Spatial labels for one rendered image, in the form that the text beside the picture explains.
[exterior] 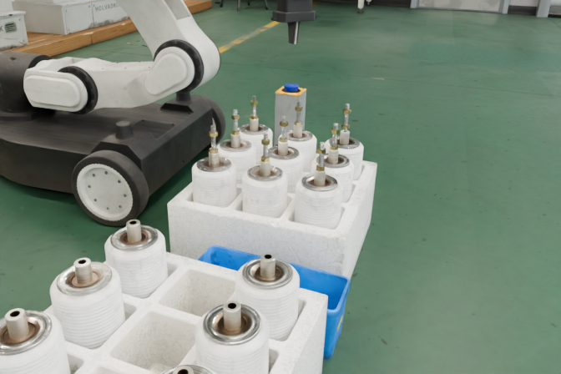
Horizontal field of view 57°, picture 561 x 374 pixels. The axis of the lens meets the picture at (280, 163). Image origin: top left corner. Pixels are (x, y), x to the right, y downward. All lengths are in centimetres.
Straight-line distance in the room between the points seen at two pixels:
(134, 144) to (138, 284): 57
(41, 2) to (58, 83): 213
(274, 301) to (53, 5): 308
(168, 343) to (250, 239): 31
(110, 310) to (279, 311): 24
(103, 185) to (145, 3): 48
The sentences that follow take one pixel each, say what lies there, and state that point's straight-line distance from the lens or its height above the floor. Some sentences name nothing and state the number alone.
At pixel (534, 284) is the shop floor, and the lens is 133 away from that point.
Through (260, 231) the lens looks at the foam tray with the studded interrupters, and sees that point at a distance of 105.
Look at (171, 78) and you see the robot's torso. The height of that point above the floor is 36.
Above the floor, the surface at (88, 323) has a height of 21.
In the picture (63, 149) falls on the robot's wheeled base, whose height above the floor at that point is 17.
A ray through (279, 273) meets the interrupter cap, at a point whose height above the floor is 25.
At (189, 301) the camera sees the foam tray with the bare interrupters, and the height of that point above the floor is 11.
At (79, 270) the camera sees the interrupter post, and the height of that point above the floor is 27.
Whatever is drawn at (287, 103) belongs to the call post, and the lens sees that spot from 141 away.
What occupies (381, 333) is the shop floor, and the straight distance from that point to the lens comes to 108.
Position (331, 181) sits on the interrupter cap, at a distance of 105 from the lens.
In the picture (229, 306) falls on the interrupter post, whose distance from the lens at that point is 68.
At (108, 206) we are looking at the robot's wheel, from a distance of 140.
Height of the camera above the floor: 71
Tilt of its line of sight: 24 degrees down
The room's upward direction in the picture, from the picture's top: 2 degrees clockwise
